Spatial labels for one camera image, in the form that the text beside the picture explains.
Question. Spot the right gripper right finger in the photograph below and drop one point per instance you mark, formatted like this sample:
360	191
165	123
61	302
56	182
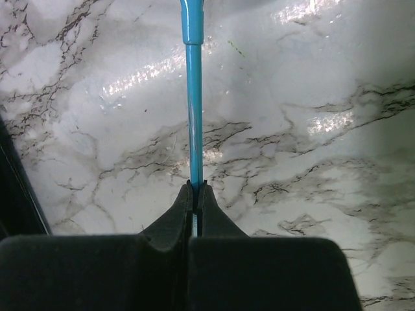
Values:
229	270

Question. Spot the badminton racket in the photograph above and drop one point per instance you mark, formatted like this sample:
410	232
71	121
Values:
192	16

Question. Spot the blue racket bag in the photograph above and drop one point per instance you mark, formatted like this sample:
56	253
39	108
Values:
21	213

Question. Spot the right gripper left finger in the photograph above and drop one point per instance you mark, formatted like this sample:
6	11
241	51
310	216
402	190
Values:
144	271

